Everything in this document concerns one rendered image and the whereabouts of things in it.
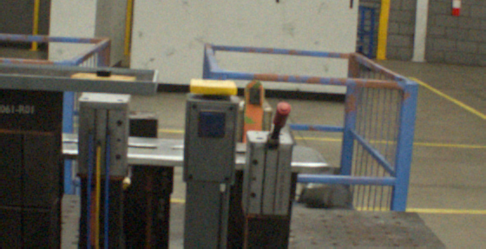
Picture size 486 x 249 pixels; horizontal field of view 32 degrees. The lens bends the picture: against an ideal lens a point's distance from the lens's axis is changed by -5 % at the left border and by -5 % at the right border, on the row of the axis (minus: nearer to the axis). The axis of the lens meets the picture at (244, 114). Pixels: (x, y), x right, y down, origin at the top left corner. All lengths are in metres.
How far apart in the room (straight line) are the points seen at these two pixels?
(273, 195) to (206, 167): 0.21
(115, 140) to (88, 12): 8.05
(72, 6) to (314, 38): 2.62
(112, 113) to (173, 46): 8.04
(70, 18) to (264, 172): 8.12
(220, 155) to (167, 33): 8.19
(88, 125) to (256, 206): 0.29
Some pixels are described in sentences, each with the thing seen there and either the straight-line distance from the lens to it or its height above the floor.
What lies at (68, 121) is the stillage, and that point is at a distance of 3.38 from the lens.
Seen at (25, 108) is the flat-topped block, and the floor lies 1.12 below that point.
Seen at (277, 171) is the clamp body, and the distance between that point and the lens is 1.35.
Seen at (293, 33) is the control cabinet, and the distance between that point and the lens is 9.41.
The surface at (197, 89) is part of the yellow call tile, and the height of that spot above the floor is 1.15.
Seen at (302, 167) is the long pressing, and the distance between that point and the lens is 1.47.
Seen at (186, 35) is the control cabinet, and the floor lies 0.63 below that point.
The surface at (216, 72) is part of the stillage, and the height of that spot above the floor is 0.94.
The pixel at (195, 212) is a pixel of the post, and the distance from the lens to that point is 1.20.
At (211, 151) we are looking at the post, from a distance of 1.17.
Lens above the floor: 1.31
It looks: 9 degrees down
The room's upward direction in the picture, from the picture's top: 4 degrees clockwise
